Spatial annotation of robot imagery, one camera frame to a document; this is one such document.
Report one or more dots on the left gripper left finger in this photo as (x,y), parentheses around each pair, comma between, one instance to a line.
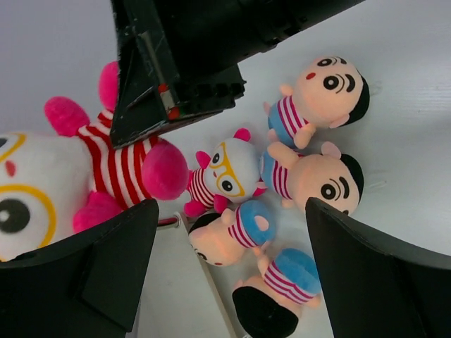
(87,285)

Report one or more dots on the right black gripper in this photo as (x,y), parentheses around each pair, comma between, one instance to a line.
(205,37)

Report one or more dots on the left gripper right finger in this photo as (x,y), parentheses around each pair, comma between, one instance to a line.
(374,284)

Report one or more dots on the panda plush with glasses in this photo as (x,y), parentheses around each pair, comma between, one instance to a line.
(55,186)
(229,175)

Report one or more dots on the white two-tier shelf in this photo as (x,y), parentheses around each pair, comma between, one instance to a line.
(179,297)

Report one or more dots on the boy plush near shelf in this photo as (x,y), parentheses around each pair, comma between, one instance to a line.
(222,239)

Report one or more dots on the boy plush showing black hair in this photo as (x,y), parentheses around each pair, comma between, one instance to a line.
(270,304)

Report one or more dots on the boy plush face up centre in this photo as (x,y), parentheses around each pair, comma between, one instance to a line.
(331,176)

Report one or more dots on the boy plush face up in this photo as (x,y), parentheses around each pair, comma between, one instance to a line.
(329,93)
(331,176)

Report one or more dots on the boy plush face up right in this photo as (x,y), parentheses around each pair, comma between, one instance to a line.
(329,93)

